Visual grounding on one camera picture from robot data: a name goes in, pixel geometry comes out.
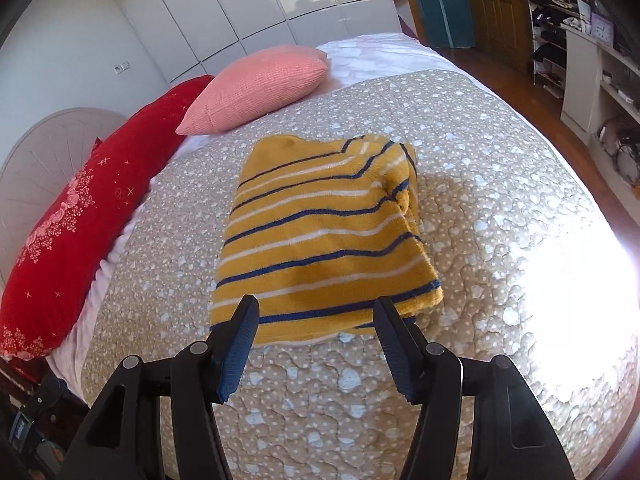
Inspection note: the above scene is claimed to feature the yellow striped knit sweater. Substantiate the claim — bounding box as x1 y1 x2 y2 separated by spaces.
209 134 443 344

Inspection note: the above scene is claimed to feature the beige heart-patterned quilt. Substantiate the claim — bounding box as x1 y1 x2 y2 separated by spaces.
80 70 639 479

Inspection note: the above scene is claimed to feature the long red floral pillow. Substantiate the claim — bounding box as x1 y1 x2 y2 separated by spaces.
1 75 213 361

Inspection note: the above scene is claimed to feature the grey padded headboard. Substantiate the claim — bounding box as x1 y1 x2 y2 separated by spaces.
0 107 126 282

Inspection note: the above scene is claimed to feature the white desk shelf unit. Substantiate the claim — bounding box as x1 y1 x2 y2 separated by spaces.
561 25 639 209

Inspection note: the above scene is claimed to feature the pink ribbed pillow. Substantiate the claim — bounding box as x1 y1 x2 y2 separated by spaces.
176 44 329 136

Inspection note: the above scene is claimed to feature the white shoe rack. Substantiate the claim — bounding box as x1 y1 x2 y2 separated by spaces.
528 0 582 100

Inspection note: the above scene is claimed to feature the purple square alarm clock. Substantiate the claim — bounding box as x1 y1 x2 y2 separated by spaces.
591 13 615 47

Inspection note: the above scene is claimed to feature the brown wooden door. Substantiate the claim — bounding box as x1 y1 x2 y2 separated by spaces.
469 0 532 74

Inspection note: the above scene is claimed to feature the white glossy wardrobe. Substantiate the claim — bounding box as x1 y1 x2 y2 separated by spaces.
116 0 400 84

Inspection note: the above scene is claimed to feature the teal curtain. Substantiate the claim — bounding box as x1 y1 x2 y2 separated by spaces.
416 0 476 49

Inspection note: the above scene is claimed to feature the white wall socket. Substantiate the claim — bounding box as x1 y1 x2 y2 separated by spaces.
114 62 130 75

